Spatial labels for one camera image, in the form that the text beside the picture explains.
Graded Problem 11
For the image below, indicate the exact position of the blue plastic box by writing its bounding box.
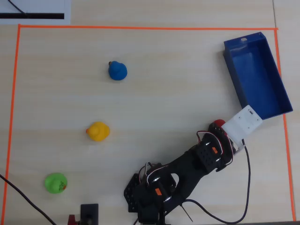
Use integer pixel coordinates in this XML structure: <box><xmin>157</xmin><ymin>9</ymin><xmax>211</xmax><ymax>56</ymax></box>
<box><xmin>222</xmin><ymin>31</ymin><xmax>294</xmax><ymax>124</ymax></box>

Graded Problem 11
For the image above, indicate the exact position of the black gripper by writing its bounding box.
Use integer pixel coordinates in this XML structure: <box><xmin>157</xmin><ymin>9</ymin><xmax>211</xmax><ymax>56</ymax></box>
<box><xmin>208</xmin><ymin>121</ymin><xmax>235</xmax><ymax>165</ymax></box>

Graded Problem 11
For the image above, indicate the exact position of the yellow rubber duck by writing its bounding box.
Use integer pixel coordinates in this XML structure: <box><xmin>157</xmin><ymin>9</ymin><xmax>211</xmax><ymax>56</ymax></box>
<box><xmin>85</xmin><ymin>121</ymin><xmax>111</xmax><ymax>142</ymax></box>

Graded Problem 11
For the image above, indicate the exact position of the black zip tie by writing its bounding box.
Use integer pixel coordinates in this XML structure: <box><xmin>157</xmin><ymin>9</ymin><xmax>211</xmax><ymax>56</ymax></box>
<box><xmin>180</xmin><ymin>203</ymin><xmax>194</xmax><ymax>222</ymax></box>

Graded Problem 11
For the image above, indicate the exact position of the red rubber duck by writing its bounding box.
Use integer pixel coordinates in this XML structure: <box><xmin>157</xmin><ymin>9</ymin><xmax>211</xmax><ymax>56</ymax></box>
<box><xmin>212</xmin><ymin>119</ymin><xmax>227</xmax><ymax>128</ymax></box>

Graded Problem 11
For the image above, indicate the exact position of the orange tape border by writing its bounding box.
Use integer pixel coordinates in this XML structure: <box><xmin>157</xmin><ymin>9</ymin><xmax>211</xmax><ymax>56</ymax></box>
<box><xmin>1</xmin><ymin>23</ymin><xmax>296</xmax><ymax>222</ymax></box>

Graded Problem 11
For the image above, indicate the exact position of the red white servo wire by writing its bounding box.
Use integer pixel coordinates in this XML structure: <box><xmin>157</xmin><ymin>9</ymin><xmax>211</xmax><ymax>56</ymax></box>
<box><xmin>196</xmin><ymin>130</ymin><xmax>235</xmax><ymax>157</ymax></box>

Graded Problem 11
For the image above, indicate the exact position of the long black cable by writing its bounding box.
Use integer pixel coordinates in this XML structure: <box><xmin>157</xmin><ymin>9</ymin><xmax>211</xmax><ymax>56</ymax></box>
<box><xmin>0</xmin><ymin>174</ymin><xmax>58</xmax><ymax>225</ymax></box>

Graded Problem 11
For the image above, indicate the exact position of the blue rubber duck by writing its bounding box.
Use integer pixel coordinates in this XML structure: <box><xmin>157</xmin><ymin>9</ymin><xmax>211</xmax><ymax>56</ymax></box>
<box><xmin>108</xmin><ymin>60</ymin><xmax>128</xmax><ymax>81</ymax></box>

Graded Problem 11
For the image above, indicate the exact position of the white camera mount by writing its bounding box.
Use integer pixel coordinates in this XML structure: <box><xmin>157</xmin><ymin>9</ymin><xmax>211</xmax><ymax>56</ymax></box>
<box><xmin>221</xmin><ymin>105</ymin><xmax>263</xmax><ymax>154</ymax></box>

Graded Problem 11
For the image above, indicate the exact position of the white paper with black stripe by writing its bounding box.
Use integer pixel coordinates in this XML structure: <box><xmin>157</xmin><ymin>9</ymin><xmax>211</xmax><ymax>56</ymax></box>
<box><xmin>0</xmin><ymin>0</ymin><xmax>71</xmax><ymax>25</ymax></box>

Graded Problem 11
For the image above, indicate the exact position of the black camera cable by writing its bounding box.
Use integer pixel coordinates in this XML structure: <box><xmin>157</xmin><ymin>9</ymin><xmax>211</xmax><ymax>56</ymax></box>
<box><xmin>181</xmin><ymin>138</ymin><xmax>251</xmax><ymax>224</ymax></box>

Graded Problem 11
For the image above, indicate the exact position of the thin black cable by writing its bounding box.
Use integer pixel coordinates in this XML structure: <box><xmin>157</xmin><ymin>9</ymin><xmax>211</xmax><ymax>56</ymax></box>
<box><xmin>7</xmin><ymin>0</ymin><xmax>28</xmax><ymax>15</ymax></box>

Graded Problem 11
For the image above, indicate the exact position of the green rubber duck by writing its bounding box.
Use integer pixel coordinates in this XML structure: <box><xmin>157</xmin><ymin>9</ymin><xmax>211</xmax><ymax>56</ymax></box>
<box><xmin>44</xmin><ymin>172</ymin><xmax>68</xmax><ymax>195</ymax></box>

